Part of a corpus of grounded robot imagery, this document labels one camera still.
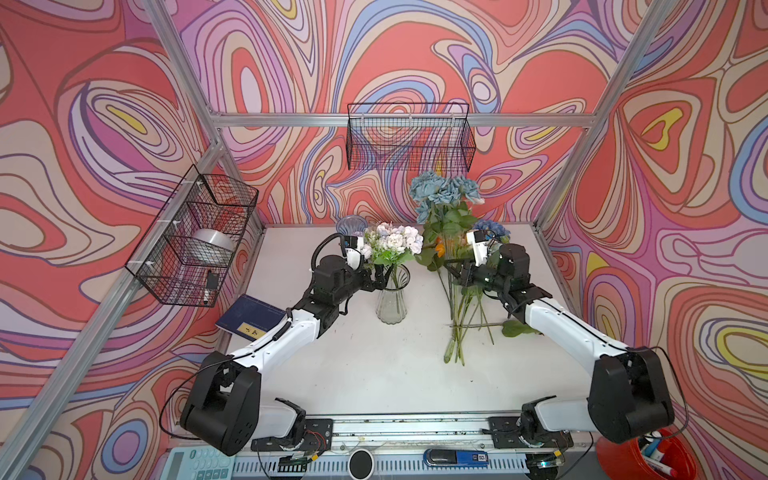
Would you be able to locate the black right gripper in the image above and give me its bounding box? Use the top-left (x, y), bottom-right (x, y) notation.
top-left (443, 256), bottom-right (509, 293)

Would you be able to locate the clear ribbed glass vase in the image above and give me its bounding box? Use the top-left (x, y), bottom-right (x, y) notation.
top-left (376, 264), bottom-right (411, 325)

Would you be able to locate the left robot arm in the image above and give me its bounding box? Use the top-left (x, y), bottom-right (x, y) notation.
top-left (179, 233), bottom-right (395, 456)

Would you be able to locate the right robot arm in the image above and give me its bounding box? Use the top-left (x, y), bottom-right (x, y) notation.
top-left (445, 244), bottom-right (675, 446)

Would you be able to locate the purple blue glass vase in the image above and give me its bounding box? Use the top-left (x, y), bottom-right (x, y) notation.
top-left (335, 214), bottom-right (369, 237)

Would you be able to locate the mixed flower bouquet pile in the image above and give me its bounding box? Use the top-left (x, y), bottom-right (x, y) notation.
top-left (443, 220), bottom-right (541, 365)

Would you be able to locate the dark blue notebook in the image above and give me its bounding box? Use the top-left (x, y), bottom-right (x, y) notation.
top-left (215, 294), bottom-right (285, 342)

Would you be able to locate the white tape roll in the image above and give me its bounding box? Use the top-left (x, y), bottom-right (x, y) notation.
top-left (188, 228), bottom-right (235, 266)

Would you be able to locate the blue black device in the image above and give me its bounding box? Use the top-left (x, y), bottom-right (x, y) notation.
top-left (423, 448), bottom-right (490, 468)

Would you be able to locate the round black speaker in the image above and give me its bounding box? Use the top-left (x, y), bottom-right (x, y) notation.
top-left (348, 448), bottom-right (375, 480)

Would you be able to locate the red pen cup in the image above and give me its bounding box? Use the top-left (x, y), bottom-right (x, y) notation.
top-left (596, 429), bottom-right (698, 480)

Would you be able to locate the teal calculator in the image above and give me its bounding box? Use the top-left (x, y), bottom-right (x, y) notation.
top-left (160, 446), bottom-right (235, 480)

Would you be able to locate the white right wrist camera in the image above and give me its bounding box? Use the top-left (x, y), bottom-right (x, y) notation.
top-left (466, 229), bottom-right (489, 267)

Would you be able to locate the black wire basket back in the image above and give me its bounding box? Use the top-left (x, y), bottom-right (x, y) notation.
top-left (346, 100), bottom-right (476, 177)

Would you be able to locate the black wire basket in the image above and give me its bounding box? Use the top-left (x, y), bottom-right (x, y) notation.
top-left (346, 100), bottom-right (476, 177)
top-left (125, 166), bottom-right (259, 308)

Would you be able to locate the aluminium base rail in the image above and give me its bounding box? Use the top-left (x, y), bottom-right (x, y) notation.
top-left (233, 411), bottom-right (606, 479)

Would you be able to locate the black wire basket left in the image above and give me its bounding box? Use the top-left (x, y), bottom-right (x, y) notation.
top-left (125, 166), bottom-right (259, 308)

